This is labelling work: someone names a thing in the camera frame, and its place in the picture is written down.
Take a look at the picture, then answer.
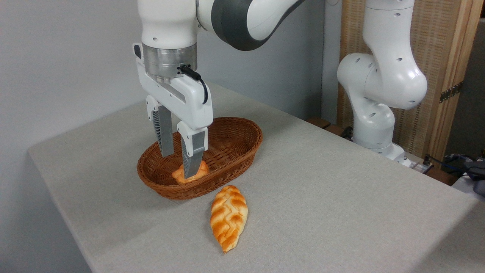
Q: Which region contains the long braided bread loaf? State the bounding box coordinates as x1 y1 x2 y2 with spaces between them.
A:
210 185 249 253

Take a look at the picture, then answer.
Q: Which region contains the brown oval wicker basket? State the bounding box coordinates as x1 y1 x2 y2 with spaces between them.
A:
137 117 263 200

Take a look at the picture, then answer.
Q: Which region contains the grey tablecloth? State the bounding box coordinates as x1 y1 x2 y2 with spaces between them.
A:
27 82 485 273

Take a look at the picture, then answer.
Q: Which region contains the small round orange bun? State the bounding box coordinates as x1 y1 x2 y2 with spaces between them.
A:
171 160 210 185

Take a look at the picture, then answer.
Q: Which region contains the white power strip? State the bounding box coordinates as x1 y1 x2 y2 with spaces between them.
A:
410 160 435 174

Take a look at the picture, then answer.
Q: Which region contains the metal screen hinge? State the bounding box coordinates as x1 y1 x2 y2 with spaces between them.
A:
439 81 464 104

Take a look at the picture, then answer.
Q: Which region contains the brown wooden bench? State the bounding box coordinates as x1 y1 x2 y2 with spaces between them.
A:
305 116 354 140

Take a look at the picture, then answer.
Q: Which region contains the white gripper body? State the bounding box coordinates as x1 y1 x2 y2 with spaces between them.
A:
133 43 214 130

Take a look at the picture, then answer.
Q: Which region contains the wooden woven folding screen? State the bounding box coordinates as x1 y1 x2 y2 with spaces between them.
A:
337 0 485 163

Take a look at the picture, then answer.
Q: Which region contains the grey blue cable bundle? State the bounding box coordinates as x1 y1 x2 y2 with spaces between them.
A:
432 153 485 197

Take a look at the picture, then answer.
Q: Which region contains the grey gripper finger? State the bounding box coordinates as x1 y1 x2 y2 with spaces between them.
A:
177 121 208 179
146 95 175 158

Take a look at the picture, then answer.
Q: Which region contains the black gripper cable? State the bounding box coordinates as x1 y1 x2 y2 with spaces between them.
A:
180 65 209 105

